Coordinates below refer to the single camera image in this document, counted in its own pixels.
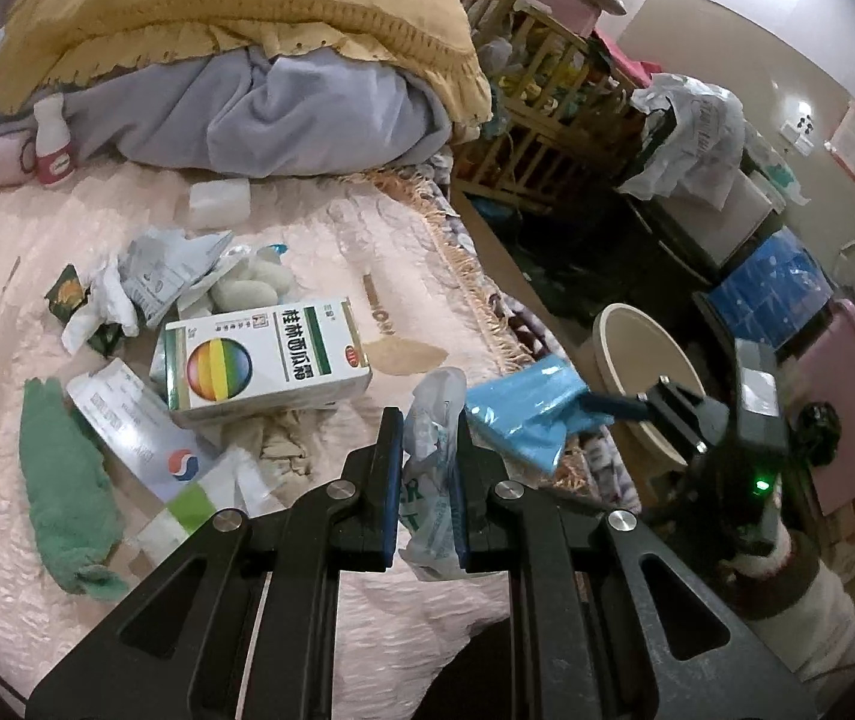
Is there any green fuzzy sock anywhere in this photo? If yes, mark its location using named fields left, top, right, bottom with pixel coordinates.
left=19, top=379, right=128, bottom=603

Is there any cream plastic trash bucket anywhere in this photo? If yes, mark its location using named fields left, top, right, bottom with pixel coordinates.
left=592, top=302, right=706, bottom=475

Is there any blue packet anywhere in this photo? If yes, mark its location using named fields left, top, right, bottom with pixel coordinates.
left=464, top=355, right=613, bottom=476

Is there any white plastic bag pile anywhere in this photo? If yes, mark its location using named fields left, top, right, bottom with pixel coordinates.
left=617, top=73, right=745, bottom=211

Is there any green snack wrapper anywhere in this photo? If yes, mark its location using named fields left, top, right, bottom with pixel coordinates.
left=45, top=263, right=87, bottom=325

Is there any beige paper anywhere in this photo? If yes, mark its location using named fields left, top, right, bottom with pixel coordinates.
left=221, top=410, right=333, bottom=488

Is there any small white red bottle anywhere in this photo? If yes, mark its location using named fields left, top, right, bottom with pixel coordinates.
left=34, top=93, right=76, bottom=187

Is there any pink sock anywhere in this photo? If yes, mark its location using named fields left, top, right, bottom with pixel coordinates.
left=0, top=130, right=37, bottom=188

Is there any grey-blue fleece blanket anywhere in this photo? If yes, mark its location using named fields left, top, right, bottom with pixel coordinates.
left=0, top=29, right=452, bottom=181

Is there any rainbow medicine box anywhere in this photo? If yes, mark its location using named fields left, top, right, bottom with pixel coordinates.
left=162, top=298, right=372, bottom=427

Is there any white green box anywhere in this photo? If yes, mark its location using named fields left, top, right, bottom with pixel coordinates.
left=134, top=443, right=287, bottom=564

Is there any clear plastic bag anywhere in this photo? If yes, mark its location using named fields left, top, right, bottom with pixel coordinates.
left=398, top=367, right=466, bottom=582

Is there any pink quilted bedspread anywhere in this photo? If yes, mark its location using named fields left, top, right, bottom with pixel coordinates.
left=0, top=160, right=530, bottom=692

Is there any pink plastic bin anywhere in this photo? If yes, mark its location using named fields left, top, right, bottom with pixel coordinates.
left=791, top=299, right=855, bottom=517

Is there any wooden bed frame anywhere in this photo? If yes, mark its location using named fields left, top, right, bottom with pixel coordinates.
left=450, top=188, right=593, bottom=376

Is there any crumpled white grey wrapper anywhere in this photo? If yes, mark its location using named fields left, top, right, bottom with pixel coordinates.
left=118, top=227, right=302, bottom=332

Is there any wooden baby crib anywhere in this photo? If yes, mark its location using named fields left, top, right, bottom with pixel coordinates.
left=453, top=0, right=645, bottom=211

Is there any blue storage box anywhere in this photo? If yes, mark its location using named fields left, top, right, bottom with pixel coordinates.
left=707, top=227, right=834, bottom=349

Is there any brown white patterned blanket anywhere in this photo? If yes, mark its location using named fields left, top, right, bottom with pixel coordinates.
left=418, top=154, right=642, bottom=514

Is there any yellow ruffled pillow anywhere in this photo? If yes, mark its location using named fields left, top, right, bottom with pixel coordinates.
left=0, top=0, right=491, bottom=127

